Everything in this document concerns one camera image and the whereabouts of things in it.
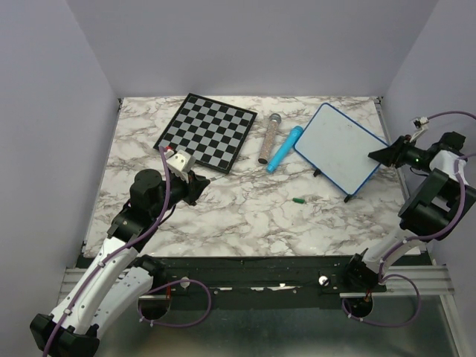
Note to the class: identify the blue toy microphone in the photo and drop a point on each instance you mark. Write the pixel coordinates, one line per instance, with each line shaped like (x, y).
(284, 149)

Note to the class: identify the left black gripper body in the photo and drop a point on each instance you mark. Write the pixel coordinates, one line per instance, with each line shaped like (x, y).
(175, 190)

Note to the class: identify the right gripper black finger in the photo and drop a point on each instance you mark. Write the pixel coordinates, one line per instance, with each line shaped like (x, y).
(382, 155)
(394, 161)

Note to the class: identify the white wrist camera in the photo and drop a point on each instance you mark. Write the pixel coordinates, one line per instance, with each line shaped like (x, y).
(421, 126)
(180, 163)

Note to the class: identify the blue framed whiteboard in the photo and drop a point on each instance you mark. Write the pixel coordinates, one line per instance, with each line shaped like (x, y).
(338, 147)

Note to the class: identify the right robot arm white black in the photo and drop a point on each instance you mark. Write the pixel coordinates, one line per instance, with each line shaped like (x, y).
(430, 213)

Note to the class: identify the glitter tube silver cap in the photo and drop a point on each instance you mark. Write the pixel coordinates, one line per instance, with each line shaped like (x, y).
(268, 141)

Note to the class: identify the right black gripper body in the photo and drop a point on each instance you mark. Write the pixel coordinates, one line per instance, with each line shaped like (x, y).
(410, 155)

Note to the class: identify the black grey chessboard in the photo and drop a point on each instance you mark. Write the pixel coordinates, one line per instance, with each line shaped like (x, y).
(211, 131)

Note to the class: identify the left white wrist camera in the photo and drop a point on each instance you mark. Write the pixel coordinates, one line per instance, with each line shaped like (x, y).
(180, 163)

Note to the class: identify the green marker cap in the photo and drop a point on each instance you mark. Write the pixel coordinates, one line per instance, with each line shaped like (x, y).
(299, 201)

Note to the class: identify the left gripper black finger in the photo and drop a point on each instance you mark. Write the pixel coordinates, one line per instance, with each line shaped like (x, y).
(194, 194)
(198, 181)

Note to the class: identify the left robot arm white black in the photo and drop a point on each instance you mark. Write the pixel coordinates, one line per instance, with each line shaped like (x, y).
(112, 283)

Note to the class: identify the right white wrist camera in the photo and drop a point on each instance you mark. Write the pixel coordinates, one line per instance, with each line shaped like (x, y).
(421, 126)

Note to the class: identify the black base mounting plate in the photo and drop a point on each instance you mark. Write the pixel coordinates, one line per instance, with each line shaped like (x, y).
(235, 283)

